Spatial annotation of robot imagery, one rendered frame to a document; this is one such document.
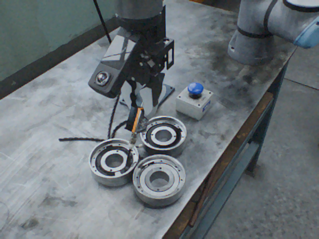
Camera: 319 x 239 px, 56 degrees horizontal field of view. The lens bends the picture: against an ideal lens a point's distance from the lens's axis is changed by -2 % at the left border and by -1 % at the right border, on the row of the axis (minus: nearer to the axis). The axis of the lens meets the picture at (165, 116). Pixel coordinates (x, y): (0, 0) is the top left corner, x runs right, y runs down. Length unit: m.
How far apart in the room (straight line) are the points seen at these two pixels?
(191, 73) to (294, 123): 1.22
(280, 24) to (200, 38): 0.33
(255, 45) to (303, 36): 0.17
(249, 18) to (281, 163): 1.03
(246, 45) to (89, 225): 0.67
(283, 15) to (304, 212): 1.05
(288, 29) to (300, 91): 1.47
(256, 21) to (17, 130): 0.71
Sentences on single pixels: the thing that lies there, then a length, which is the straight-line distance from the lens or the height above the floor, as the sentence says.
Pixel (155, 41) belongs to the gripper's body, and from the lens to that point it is 0.53.
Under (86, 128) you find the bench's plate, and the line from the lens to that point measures 0.77.
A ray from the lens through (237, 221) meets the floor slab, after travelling 1.53.
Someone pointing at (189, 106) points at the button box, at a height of 0.83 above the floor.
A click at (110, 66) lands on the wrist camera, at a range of 0.47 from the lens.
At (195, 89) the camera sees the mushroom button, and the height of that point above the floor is 0.87.
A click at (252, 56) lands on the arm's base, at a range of 0.97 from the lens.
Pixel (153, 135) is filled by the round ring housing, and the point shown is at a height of 0.83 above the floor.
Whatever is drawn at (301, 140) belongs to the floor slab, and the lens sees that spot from 1.95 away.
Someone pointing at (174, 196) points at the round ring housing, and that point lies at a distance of 0.59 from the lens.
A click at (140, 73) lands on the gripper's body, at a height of 1.04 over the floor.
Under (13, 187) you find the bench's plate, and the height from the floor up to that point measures 0.80.
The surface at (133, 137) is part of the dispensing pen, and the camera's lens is 0.60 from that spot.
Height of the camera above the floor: 1.34
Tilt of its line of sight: 44 degrees down
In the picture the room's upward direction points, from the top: 1 degrees counter-clockwise
